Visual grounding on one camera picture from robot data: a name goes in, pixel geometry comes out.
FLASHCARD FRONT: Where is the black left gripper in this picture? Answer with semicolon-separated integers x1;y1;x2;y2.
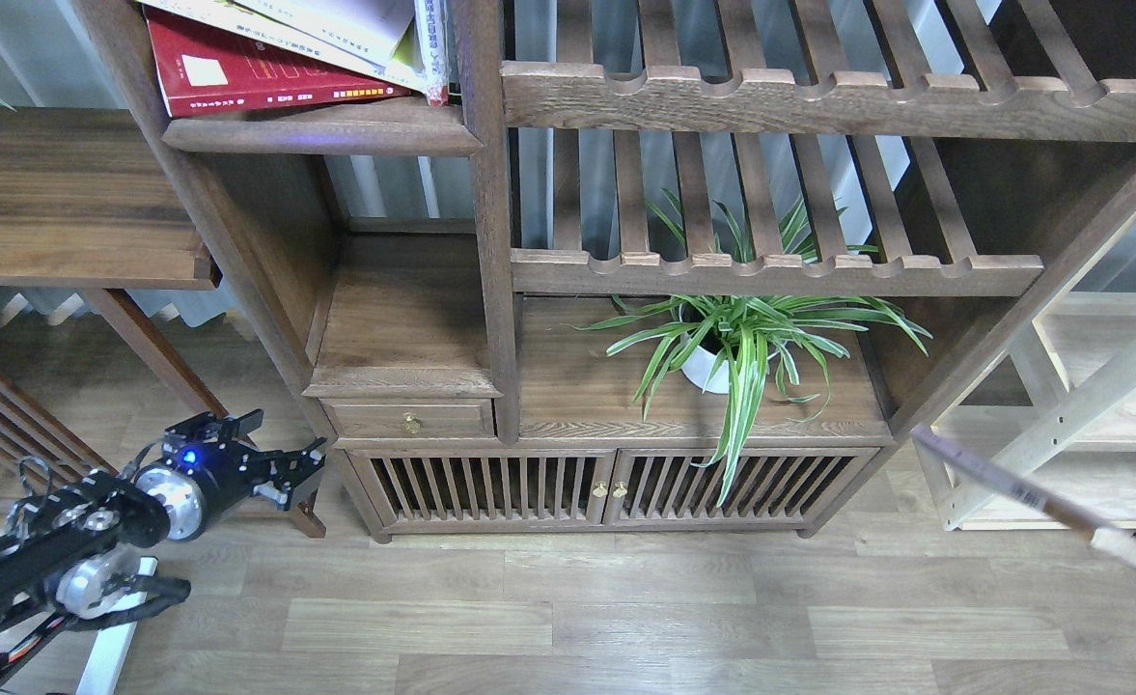
135;408;326;542

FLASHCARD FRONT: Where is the purple book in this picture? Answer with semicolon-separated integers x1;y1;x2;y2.
911;424;1136;570

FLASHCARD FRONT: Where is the white and red book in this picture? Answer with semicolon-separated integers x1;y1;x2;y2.
414;0;450;107

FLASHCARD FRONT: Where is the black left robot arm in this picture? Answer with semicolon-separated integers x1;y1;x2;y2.
0;409;326;687

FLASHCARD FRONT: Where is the light wooden shelf unit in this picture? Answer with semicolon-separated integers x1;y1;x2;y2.
933;216;1136;528

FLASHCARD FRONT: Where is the small wooden drawer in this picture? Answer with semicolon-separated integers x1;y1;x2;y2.
320;399;494;438

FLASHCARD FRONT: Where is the left slatted cabinet door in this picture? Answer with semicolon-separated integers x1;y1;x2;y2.
348;450;616;534

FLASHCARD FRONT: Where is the slatted cabinet door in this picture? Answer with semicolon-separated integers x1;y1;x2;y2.
348;450;616;534
590;447;877;534

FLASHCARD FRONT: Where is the white metal bar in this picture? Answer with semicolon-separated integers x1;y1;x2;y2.
76;556;158;694

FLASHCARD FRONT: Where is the dark wooden side table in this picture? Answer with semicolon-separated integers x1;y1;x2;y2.
0;107;315;496

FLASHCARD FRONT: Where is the right slatted cabinet door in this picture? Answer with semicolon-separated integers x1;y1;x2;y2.
590;447;877;534

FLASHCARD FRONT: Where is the white plant pot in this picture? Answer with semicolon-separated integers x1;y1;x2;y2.
675;305;780;393

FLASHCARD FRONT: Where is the dark wooden bookshelf cabinet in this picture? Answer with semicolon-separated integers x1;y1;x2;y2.
73;1;1136;541

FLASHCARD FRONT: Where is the green spider plant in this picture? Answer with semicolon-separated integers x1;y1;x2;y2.
573;189;934;506

